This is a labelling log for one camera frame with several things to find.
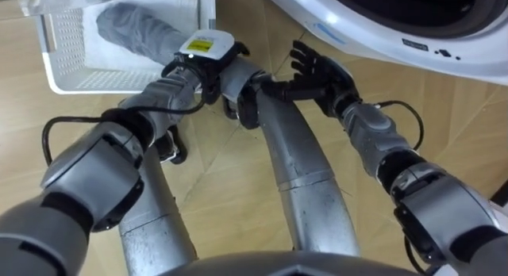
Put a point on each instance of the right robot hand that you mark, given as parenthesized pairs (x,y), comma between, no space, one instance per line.
(321,79)

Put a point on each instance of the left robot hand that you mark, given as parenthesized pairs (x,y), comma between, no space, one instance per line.
(206,44)

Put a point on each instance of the grey garment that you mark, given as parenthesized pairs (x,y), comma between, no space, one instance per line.
(135,28)

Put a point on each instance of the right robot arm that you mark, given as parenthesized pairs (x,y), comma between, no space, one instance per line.
(436,204)

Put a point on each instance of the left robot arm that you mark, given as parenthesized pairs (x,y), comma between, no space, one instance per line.
(93,177)

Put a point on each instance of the white washing machine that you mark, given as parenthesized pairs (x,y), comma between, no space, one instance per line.
(381,34)

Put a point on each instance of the robot legs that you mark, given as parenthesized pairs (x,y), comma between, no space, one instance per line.
(305,181)

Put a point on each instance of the white perforated laundry basket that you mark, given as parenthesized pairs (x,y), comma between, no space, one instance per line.
(67,50)

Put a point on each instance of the robot body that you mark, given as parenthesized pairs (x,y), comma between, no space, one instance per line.
(278,265)

